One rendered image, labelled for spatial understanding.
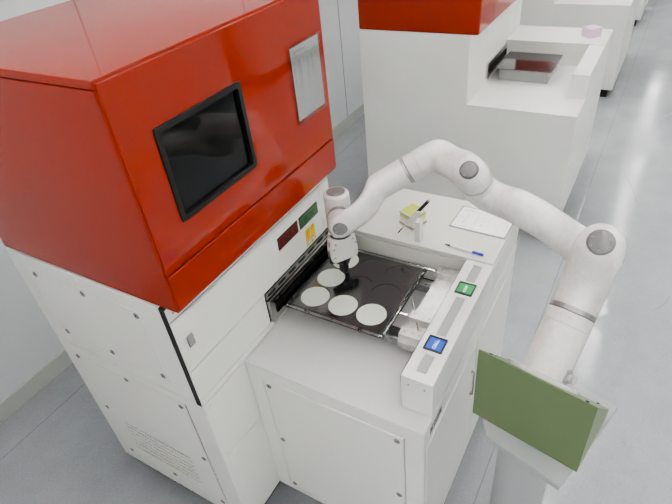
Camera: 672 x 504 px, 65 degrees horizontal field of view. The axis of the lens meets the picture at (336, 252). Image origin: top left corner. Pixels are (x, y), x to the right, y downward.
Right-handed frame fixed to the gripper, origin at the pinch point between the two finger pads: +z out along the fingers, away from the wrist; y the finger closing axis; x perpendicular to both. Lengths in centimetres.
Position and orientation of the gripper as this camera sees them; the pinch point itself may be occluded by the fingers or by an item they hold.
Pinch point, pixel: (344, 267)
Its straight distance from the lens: 189.9
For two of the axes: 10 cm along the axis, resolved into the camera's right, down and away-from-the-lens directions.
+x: -4.7, -5.0, 7.3
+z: 0.9, 7.9, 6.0
